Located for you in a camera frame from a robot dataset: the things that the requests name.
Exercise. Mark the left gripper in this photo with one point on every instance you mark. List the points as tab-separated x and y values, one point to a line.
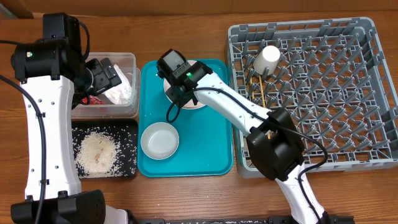
106	76

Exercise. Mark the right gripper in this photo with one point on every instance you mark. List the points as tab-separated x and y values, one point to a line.
175	96

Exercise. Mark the red foil wrapper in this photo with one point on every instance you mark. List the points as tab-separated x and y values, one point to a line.
91	100

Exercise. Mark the white paper napkin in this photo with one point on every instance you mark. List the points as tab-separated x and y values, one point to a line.
120	94

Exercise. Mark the grey bowl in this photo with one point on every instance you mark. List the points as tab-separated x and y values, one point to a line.
159	141

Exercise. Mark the white rice pile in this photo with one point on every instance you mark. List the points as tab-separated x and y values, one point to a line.
98	154

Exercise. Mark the wooden chopstick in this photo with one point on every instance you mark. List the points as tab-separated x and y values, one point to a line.
252	88
263	100

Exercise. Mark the white ceramic cup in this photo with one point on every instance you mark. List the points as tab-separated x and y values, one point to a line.
267	60

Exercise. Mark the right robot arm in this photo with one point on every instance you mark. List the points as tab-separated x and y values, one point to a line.
275	146

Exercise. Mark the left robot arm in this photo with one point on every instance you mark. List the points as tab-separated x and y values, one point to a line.
55	74

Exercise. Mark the clear plastic waste bin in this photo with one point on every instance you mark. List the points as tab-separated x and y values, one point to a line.
127	63

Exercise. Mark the black plastic tray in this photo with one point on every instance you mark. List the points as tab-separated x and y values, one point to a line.
130	124

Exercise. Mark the teal plastic serving tray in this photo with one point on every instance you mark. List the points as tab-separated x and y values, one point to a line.
206	137

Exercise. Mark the grey plastic dish rack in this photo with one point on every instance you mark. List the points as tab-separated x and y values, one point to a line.
333	79

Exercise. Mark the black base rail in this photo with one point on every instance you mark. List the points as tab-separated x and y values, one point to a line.
269	220

